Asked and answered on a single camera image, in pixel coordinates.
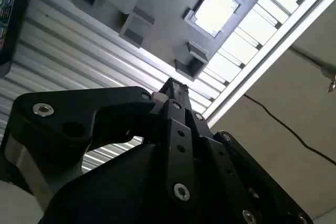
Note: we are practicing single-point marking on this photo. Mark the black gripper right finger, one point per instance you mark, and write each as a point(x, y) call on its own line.
point(236, 176)

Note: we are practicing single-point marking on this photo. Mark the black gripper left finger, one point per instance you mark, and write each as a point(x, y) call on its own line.
point(78, 119)

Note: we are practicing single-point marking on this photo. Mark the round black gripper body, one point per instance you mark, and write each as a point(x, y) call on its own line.
point(118, 195)

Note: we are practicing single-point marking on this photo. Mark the silver square CPU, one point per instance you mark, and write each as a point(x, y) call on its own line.
point(216, 7)

